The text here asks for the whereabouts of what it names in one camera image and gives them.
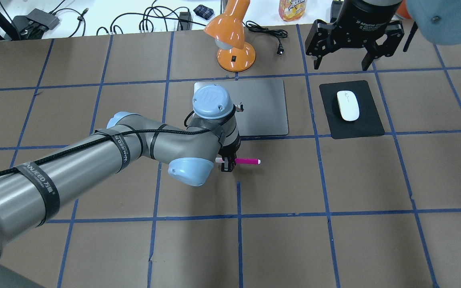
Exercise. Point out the silver laptop notebook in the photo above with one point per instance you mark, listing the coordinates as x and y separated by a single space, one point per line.
264 104

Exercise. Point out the orange desk lamp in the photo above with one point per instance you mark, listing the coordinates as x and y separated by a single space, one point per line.
234 54

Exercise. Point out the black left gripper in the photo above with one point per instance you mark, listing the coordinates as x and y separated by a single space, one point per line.
229 153

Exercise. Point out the yellow drink bottle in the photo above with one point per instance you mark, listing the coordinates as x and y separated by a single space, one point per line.
291 10

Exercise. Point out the white computer mouse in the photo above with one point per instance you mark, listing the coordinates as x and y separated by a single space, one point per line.
348 106

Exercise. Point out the pink marker pen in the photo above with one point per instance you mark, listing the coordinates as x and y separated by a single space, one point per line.
248 161

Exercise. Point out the black mousepad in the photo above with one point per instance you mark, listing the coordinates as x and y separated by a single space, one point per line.
368 124

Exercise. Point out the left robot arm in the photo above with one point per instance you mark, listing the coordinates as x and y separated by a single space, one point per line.
33 192

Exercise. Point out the grey usb hub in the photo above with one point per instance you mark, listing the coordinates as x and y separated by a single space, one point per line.
46 19

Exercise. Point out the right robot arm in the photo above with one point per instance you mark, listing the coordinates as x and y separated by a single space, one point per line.
439 21

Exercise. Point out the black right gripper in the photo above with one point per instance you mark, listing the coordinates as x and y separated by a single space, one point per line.
365 14

